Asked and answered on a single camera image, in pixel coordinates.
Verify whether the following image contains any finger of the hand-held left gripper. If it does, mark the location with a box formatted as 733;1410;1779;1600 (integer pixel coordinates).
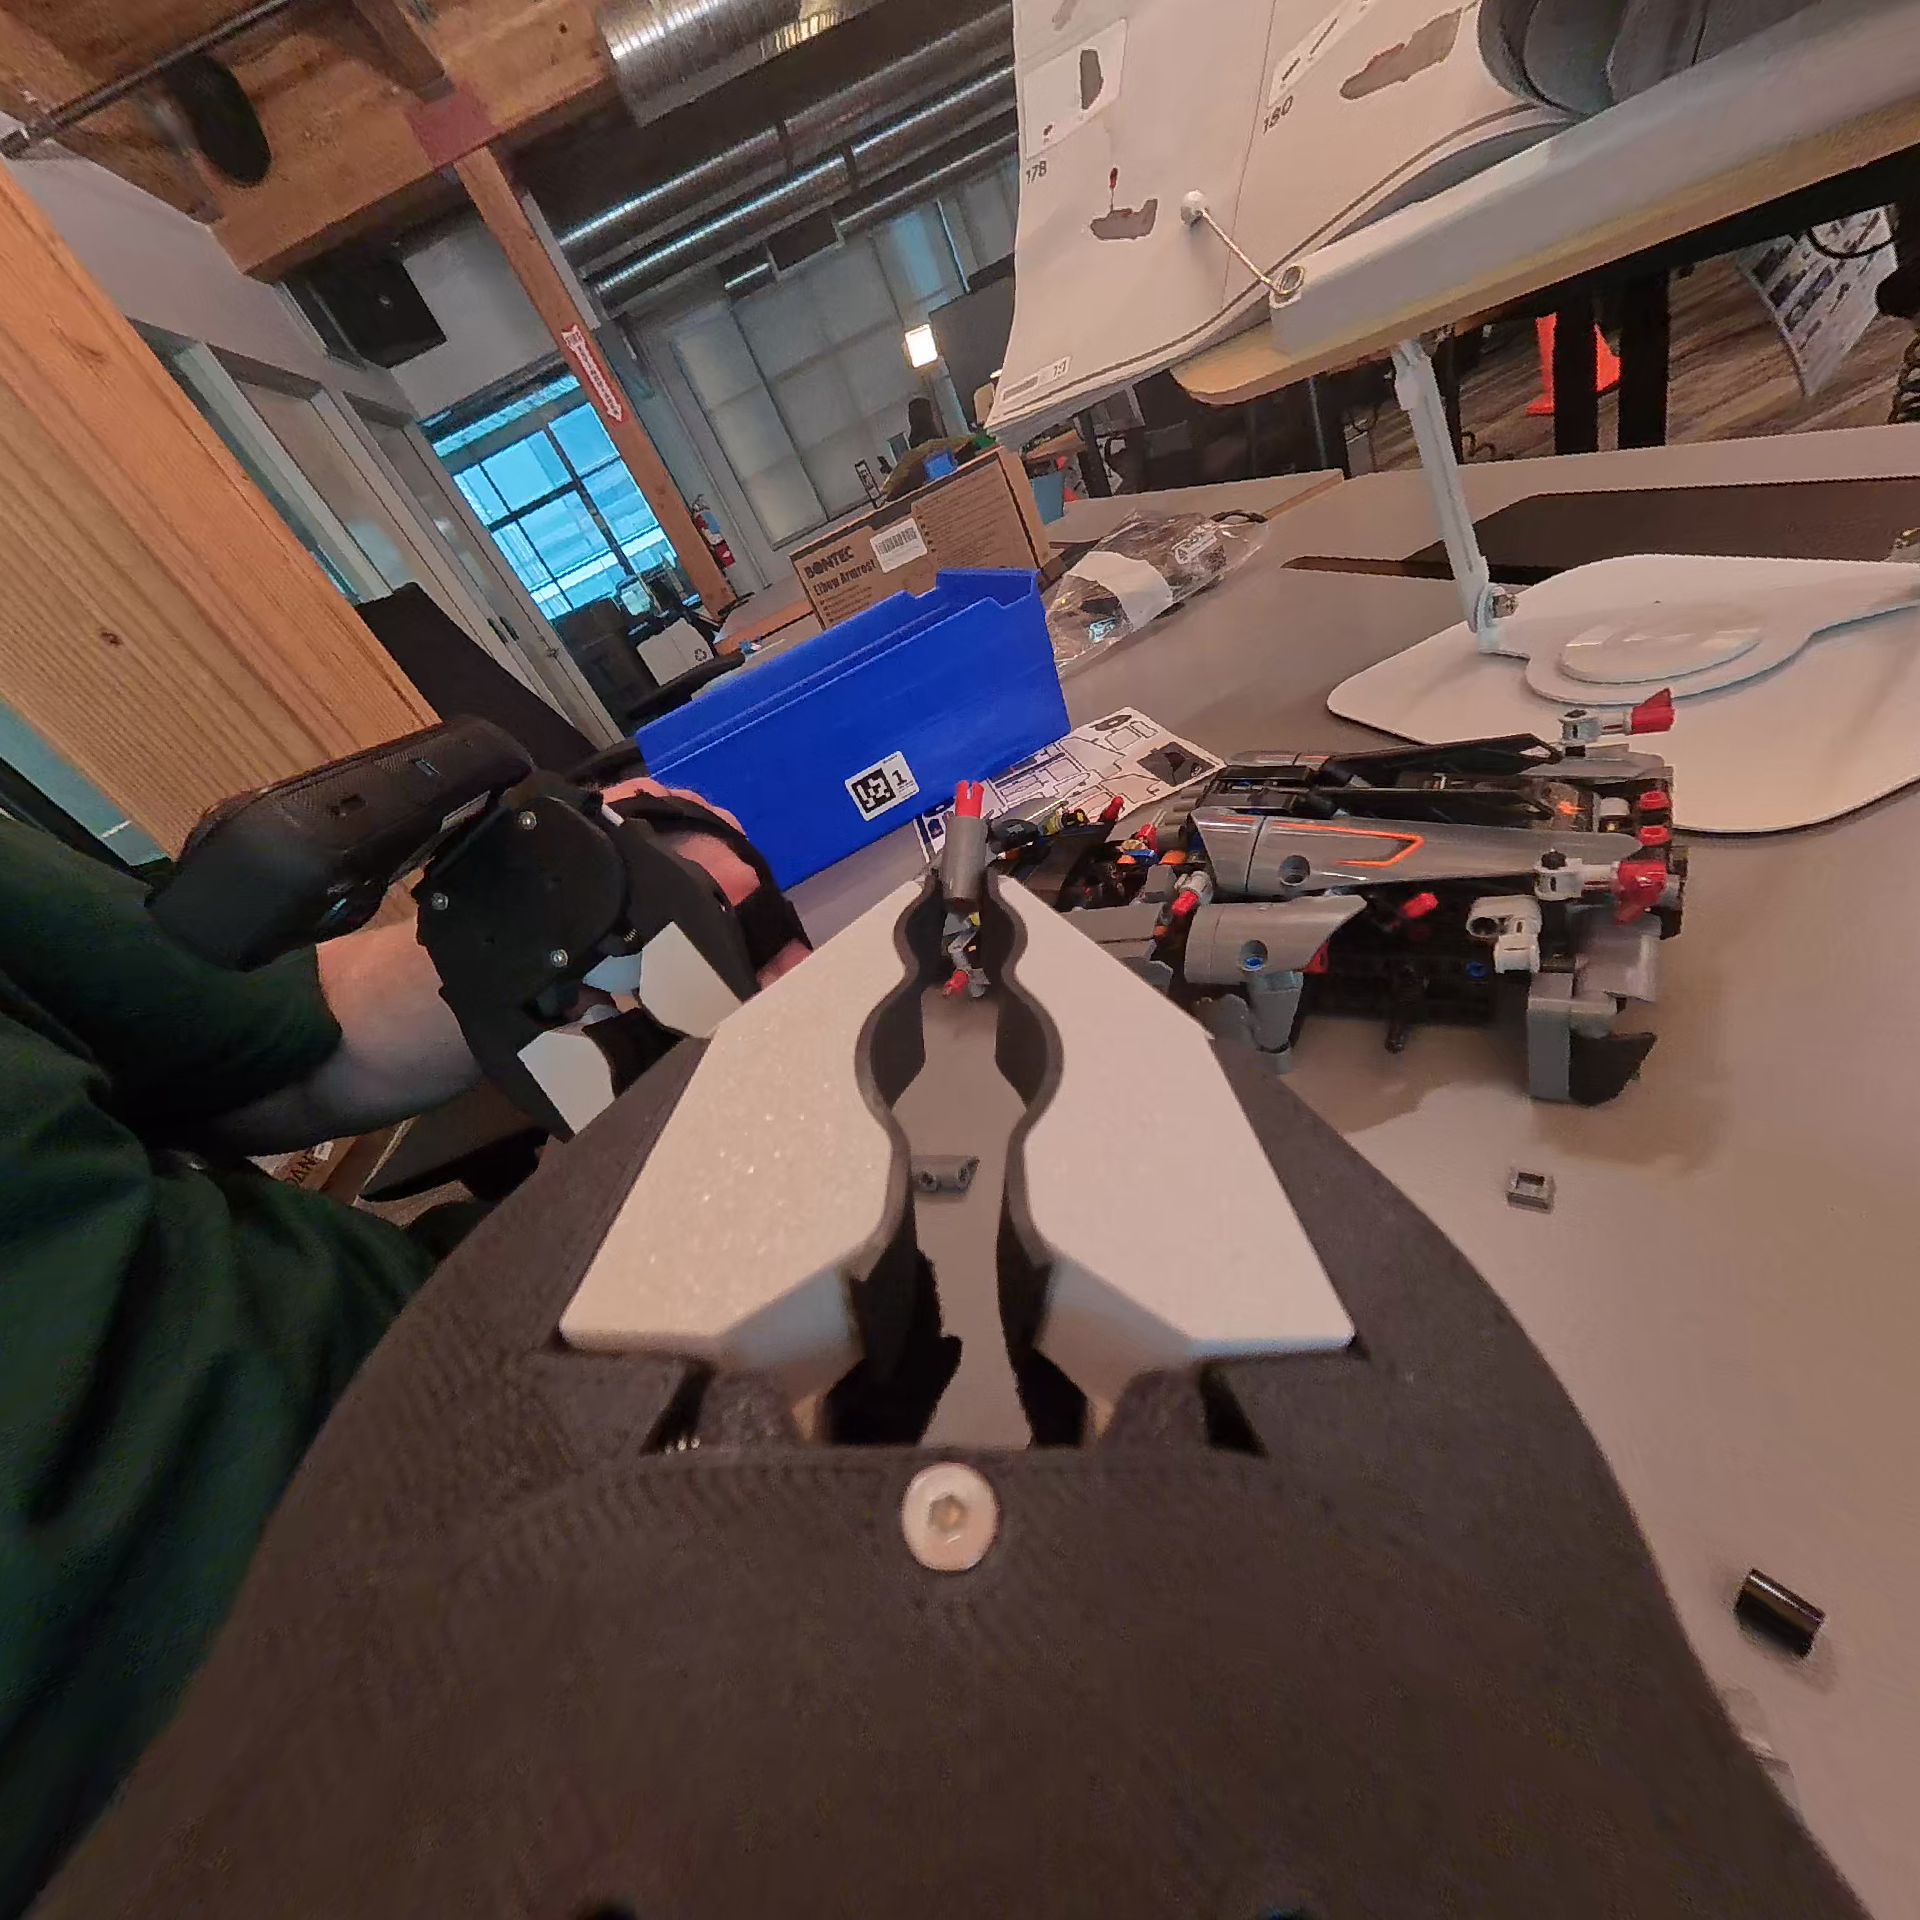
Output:
637;920;761;1041
515;1024;620;1136

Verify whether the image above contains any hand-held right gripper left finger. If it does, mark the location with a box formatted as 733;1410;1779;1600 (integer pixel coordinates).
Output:
558;880;945;1445

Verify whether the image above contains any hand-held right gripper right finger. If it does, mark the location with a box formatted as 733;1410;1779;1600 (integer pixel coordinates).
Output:
972;875;1360;1442

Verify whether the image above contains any grey lego connector red pin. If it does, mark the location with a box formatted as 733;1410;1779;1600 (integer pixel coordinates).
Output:
933;777;1003;1004

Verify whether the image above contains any grey black lego car model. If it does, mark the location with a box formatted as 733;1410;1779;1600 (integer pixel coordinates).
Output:
997;704;1695;1114

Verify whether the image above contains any white lego sticker sheet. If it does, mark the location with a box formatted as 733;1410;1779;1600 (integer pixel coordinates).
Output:
983;703;1224;842

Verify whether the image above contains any black cylinder lego piece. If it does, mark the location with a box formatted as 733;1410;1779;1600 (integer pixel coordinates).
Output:
1734;1565;1828;1658

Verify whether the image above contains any open lego instruction booklet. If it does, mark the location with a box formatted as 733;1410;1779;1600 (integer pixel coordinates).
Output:
983;0;1665;442

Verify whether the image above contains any person's left hand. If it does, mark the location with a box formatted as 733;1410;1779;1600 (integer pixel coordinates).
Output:
604;775;749;847

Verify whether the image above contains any blue plastic bin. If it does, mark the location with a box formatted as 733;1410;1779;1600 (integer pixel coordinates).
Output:
633;568;1072;891

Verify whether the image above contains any person's green shirt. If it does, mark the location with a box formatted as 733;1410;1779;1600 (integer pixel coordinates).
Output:
0;817;452;1841

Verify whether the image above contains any brown cardboard box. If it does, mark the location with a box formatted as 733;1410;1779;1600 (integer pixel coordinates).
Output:
791;444;1052;641

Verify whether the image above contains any red strip sign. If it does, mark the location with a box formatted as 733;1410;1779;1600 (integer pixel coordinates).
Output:
558;320;633;435

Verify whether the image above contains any clear plastic parts bag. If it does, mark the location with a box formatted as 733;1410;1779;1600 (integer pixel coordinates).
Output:
1043;511;1277;673

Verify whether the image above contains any white book stand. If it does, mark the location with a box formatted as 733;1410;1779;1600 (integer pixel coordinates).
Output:
1169;0;1920;836

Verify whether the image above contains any orange traffic cone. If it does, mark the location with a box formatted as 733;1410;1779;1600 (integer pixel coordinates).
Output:
1529;307;1625;425

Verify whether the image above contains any printed sign board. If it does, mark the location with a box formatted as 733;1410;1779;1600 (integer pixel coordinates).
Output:
1739;209;1895;401

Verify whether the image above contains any black wall speaker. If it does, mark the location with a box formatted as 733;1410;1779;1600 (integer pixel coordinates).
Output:
292;252;447;373

